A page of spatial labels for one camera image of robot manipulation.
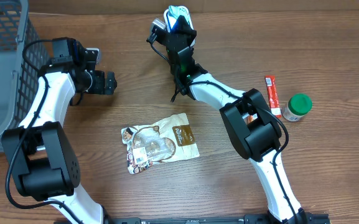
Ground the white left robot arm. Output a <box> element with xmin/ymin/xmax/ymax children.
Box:
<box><xmin>1</xmin><ymin>37</ymin><xmax>117</xmax><ymax>223</ymax></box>

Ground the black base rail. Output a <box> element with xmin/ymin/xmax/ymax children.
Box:
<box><xmin>113</xmin><ymin>216</ymin><xmax>331</xmax><ymax>224</ymax></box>

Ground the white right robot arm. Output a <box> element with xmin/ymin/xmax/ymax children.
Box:
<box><xmin>158</xmin><ymin>16</ymin><xmax>307</xmax><ymax>223</ymax></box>

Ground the white barcode scanner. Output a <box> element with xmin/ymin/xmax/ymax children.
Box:
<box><xmin>161</xmin><ymin>5</ymin><xmax>197</xmax><ymax>48</ymax></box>

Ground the dark plastic mesh basket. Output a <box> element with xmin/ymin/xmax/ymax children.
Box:
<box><xmin>0</xmin><ymin>0</ymin><xmax>49</xmax><ymax>152</ymax></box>

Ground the teal wet wipes packet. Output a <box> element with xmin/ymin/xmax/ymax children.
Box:
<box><xmin>167</xmin><ymin>6</ymin><xmax>182</xmax><ymax>30</ymax></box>

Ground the beige snack pouch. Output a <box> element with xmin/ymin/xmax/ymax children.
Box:
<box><xmin>121</xmin><ymin>113</ymin><xmax>200</xmax><ymax>174</ymax></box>

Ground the green lid jar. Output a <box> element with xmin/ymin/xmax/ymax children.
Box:
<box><xmin>281</xmin><ymin>93</ymin><xmax>312</xmax><ymax>122</ymax></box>

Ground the red candy bar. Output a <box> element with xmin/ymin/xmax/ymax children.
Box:
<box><xmin>265</xmin><ymin>75</ymin><xmax>282</xmax><ymax>118</ymax></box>

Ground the small orange tissue pack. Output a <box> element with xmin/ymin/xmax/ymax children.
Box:
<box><xmin>243</xmin><ymin>113</ymin><xmax>258</xmax><ymax>124</ymax></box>

